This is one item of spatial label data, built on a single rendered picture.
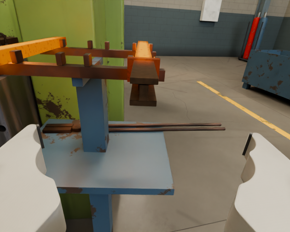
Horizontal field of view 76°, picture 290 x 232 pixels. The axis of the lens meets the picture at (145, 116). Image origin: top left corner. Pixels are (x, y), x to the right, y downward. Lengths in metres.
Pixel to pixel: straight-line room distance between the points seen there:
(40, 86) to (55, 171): 0.44
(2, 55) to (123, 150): 0.34
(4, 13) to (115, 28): 0.54
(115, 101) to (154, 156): 0.83
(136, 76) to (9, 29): 1.08
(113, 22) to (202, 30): 6.49
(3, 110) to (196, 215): 1.19
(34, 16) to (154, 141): 0.58
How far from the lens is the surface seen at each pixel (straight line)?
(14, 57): 0.39
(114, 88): 1.26
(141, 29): 6.76
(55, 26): 0.79
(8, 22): 1.23
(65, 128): 0.64
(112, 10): 1.19
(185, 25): 7.26
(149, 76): 0.19
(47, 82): 0.84
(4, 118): 0.73
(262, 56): 3.96
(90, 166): 0.49
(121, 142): 0.56
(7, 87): 0.74
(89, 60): 0.34
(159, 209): 1.37
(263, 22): 7.40
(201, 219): 1.39
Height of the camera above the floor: 1.09
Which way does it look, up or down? 27 degrees down
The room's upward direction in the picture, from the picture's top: 3 degrees clockwise
